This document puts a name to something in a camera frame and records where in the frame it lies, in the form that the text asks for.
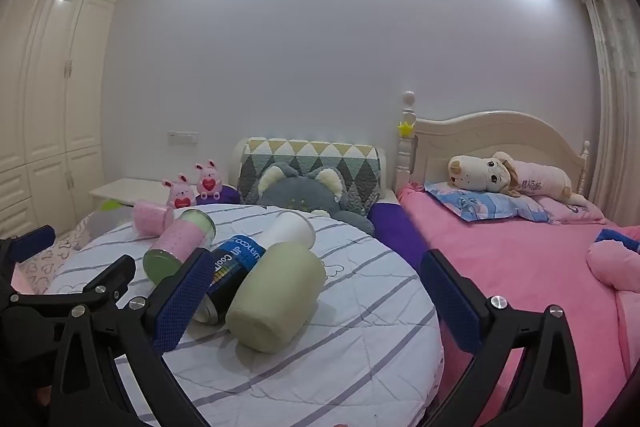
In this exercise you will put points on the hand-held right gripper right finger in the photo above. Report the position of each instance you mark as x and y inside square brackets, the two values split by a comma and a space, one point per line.
[452, 302]

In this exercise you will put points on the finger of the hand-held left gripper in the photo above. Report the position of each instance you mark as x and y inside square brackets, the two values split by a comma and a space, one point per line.
[32, 241]
[114, 277]

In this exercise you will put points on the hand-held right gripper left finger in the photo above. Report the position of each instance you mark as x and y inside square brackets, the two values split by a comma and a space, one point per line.
[181, 302]

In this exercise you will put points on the pale green cup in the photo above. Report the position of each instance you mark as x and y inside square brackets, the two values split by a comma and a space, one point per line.
[277, 294]

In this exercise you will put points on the pink dotted green cup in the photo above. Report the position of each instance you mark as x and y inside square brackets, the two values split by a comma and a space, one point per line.
[180, 242]

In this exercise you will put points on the small pink cup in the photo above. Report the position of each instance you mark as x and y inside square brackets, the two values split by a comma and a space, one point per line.
[151, 217]

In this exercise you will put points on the white cup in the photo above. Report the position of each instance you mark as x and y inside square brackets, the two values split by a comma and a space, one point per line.
[290, 229]

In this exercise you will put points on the heart printed cloth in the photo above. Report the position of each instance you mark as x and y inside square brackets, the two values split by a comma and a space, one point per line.
[50, 262]

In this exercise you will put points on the dark blue can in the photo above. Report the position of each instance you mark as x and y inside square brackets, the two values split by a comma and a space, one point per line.
[237, 264]

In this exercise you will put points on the small green object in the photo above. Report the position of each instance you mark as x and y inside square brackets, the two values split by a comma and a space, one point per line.
[112, 206]

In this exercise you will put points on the pink bed sheet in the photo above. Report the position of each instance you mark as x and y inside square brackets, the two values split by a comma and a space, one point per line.
[525, 267]

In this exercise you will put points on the white nightstand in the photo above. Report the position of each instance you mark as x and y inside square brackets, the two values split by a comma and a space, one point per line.
[127, 189]

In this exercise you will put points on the blue printed pillow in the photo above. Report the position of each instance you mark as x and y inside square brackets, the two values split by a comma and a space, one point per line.
[490, 204]

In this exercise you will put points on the pink rabbit plush toy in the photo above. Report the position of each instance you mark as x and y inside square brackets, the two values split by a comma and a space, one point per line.
[180, 194]
[208, 182]

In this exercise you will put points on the round table striped cloth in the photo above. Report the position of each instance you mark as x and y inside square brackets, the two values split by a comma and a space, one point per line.
[350, 332]

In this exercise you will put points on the cream wardrobe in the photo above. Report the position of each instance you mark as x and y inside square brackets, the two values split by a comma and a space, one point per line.
[50, 107]

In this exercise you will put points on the cream and pink dog plush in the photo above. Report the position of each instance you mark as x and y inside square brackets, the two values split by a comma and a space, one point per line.
[500, 174]

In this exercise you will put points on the grey cat plush toy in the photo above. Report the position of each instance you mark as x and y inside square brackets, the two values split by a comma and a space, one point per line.
[300, 194]

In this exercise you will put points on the pink plush cushion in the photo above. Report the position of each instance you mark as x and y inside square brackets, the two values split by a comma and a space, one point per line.
[612, 269]

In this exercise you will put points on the triangle pattern quilted cover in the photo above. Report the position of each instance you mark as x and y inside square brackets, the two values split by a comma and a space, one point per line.
[360, 167]

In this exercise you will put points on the cream wooden bed headboard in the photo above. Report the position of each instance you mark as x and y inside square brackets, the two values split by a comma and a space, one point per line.
[500, 132]

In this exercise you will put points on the yellow star ornament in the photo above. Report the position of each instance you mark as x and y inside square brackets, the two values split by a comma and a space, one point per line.
[406, 128]

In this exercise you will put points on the cream curtain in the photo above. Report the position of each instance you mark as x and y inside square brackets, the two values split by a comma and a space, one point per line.
[615, 107]

